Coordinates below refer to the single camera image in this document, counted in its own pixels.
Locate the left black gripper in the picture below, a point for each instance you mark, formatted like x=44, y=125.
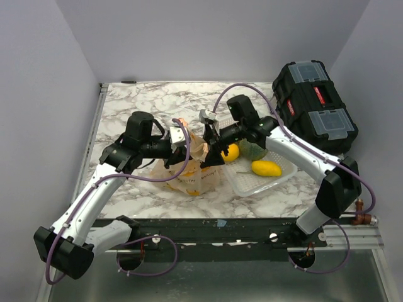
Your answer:
x=179, y=155

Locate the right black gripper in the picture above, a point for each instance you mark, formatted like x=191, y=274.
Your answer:
x=216, y=145

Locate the orange banana-print plastic bag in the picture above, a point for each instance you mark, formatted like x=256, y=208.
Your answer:
x=194, y=180

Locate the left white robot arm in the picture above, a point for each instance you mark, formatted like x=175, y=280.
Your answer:
x=69, y=246

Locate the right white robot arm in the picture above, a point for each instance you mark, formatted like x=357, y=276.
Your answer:
x=339, y=185

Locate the yellow lemon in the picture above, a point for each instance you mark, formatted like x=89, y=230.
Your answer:
x=231, y=154

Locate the green netted melon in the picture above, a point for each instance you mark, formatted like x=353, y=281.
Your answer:
x=251, y=151

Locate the yellow mango back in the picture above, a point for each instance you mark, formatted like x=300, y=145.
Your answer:
x=266, y=168

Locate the black tool box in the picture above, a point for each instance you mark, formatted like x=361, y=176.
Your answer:
x=311, y=108

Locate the brass pipe fitting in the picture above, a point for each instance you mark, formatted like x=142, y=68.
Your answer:
x=363, y=219

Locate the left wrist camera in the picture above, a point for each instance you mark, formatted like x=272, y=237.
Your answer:
x=178, y=136

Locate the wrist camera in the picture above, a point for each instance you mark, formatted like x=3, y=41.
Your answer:
x=178, y=136
x=208, y=119

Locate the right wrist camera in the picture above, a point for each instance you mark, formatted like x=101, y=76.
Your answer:
x=208, y=119

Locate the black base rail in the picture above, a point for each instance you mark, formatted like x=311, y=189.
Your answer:
x=219, y=239

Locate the aluminium frame rail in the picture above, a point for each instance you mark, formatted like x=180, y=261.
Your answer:
x=361, y=237

